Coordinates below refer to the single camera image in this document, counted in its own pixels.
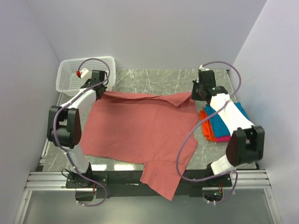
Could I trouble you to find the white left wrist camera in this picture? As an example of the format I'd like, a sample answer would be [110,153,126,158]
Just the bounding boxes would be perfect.
[76,68,90,79]

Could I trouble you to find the blue folded t shirt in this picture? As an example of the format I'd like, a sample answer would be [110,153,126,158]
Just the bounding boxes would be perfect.
[203,102,249,138]

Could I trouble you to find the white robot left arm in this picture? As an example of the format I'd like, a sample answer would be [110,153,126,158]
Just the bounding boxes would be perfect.
[47,69,109,188]

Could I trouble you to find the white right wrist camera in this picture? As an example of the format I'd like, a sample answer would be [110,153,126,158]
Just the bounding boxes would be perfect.
[199,65,210,71]

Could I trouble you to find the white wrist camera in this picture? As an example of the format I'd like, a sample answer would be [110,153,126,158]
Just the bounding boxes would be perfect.
[76,68,90,79]
[199,65,210,71]

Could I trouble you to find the orange folded t shirt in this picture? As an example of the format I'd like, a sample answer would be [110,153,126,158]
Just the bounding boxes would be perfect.
[199,109,215,142]

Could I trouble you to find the white perforated plastic basket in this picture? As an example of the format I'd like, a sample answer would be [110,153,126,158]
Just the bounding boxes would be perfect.
[56,56,116,97]

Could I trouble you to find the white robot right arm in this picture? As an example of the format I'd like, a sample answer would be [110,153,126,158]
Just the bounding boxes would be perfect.
[192,68,265,186]

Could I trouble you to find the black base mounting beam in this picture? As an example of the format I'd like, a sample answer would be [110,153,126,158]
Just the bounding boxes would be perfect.
[65,171,233,199]

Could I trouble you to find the salmon pink t shirt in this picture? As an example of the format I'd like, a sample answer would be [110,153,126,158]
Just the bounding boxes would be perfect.
[80,91,199,200]

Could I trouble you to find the magenta folded t shirt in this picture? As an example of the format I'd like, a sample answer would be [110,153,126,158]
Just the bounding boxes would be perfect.
[215,135,231,143]

